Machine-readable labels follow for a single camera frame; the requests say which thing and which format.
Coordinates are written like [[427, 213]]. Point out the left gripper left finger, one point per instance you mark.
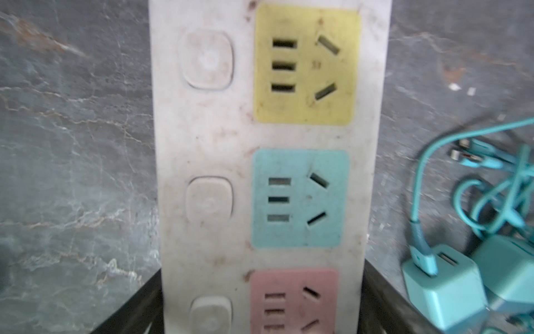
[[143, 313]]

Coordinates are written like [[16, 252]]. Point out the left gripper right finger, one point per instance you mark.
[[384, 310]]

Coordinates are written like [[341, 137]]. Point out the teal charger cube front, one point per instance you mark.
[[445, 286]]

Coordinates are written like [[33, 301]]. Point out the teal charger cube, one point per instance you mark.
[[506, 267], [445, 286]]

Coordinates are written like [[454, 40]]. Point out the white multicolour power strip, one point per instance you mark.
[[266, 117]]

